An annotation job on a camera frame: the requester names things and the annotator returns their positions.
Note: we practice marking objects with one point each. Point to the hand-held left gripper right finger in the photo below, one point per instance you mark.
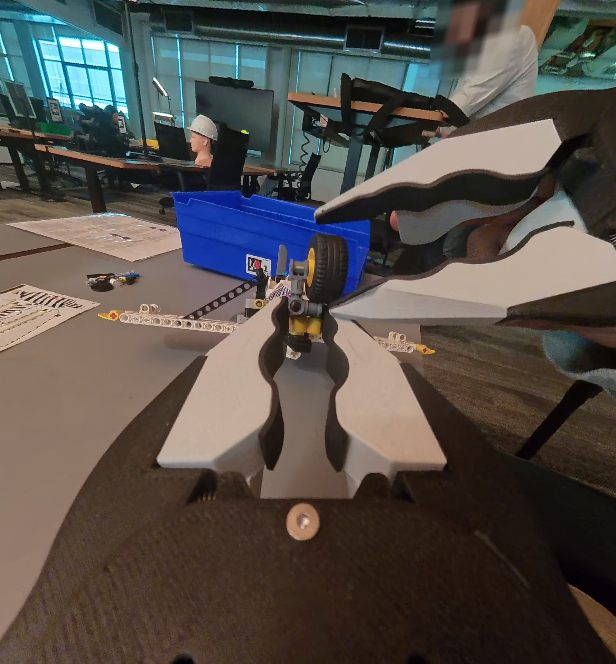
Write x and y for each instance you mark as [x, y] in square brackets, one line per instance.
[386, 415]

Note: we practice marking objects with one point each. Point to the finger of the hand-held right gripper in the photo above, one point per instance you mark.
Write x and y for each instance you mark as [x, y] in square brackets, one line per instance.
[520, 285]
[443, 166]

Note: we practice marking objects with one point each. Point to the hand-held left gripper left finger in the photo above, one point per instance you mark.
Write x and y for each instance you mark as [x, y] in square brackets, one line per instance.
[214, 415]

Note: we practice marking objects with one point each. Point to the zebra striped lego aircraft model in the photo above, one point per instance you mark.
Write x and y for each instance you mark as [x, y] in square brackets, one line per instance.
[183, 322]

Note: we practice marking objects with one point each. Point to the black lego wheel yellow hub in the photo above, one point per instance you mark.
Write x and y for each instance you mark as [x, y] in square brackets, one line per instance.
[331, 267]

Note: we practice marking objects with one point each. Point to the small lego parts cluster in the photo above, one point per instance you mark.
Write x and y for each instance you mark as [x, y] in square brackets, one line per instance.
[106, 280]

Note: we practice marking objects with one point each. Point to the person's right hand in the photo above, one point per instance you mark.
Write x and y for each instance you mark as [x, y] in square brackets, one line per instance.
[487, 238]

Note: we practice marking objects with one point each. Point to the black metal leg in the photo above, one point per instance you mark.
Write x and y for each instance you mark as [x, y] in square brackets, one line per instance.
[557, 420]

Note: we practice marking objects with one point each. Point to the wooden top standing desk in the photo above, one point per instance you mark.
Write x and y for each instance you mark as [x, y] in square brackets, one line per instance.
[313, 99]

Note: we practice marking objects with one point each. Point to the blue plastic bin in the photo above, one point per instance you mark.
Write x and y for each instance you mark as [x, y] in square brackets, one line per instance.
[220, 228]

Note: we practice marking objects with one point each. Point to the large black screen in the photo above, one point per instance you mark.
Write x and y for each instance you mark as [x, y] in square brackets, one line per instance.
[246, 109]

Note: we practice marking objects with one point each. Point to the printed paper sheet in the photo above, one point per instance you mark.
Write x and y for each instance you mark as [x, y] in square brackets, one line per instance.
[95, 233]

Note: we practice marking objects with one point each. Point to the zebra sticker sheet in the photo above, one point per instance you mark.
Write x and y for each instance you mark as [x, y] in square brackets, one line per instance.
[17, 321]

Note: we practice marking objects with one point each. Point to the mannequin head with hard hat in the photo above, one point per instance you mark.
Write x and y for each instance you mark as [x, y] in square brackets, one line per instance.
[203, 127]

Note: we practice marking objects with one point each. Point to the row of wooden desks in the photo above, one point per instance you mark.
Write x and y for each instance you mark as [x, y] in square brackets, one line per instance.
[106, 161]

